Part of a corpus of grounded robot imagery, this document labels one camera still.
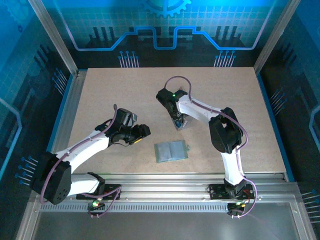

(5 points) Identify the clear acrylic card organizer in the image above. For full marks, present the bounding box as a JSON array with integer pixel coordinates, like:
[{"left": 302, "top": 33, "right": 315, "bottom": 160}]
[{"left": 171, "top": 84, "right": 194, "bottom": 131}]

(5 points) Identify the green card holder wallet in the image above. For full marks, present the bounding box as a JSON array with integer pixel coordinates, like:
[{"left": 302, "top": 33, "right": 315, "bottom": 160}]
[{"left": 153, "top": 139, "right": 190, "bottom": 164}]

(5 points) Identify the aluminium table edge extrusion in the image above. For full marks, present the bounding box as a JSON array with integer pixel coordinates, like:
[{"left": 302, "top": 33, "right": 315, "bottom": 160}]
[{"left": 42, "top": 69, "right": 89, "bottom": 182}]

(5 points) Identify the blue table edge strip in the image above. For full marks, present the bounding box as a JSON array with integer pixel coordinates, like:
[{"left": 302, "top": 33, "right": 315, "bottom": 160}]
[
  {"left": 256, "top": 72, "right": 296, "bottom": 183},
  {"left": 36, "top": 73, "right": 76, "bottom": 183}
]

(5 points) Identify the small LED connector board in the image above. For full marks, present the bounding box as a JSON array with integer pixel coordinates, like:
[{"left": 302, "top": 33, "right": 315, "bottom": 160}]
[
  {"left": 87, "top": 199, "right": 106, "bottom": 216},
  {"left": 227, "top": 201, "right": 247, "bottom": 218}
]

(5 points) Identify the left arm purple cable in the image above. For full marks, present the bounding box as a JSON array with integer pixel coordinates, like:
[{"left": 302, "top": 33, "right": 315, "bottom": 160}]
[{"left": 39, "top": 104, "right": 123, "bottom": 218}]

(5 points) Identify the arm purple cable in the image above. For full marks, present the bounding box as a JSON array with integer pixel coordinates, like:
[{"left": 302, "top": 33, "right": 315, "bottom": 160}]
[
  {"left": 39, "top": 104, "right": 123, "bottom": 218},
  {"left": 164, "top": 75, "right": 258, "bottom": 218}
]

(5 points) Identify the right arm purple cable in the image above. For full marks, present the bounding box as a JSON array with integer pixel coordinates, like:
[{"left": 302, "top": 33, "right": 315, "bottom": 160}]
[{"left": 164, "top": 75, "right": 258, "bottom": 218}]

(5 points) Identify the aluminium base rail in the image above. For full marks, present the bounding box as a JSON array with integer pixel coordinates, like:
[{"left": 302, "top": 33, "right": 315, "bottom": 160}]
[{"left": 32, "top": 172, "right": 301, "bottom": 202}]

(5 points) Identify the slotted grey cable duct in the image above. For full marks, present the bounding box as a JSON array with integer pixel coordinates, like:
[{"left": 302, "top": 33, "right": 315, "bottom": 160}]
[{"left": 39, "top": 202, "right": 231, "bottom": 214}]

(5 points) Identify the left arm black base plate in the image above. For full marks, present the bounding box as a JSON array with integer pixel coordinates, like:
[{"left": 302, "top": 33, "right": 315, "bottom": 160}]
[{"left": 75, "top": 183, "right": 123, "bottom": 201}]

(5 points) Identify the grey metal frame panel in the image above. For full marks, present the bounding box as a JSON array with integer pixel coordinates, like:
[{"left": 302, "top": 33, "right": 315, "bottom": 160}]
[{"left": 14, "top": 194, "right": 317, "bottom": 240}]

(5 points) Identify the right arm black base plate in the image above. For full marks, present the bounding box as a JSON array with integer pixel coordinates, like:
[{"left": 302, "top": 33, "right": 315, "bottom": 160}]
[{"left": 208, "top": 183, "right": 256, "bottom": 201}]

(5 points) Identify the aluminium frame post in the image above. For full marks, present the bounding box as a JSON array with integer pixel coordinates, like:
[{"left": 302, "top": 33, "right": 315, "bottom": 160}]
[
  {"left": 253, "top": 0, "right": 302, "bottom": 74},
  {"left": 27, "top": 0, "right": 79, "bottom": 76}
]

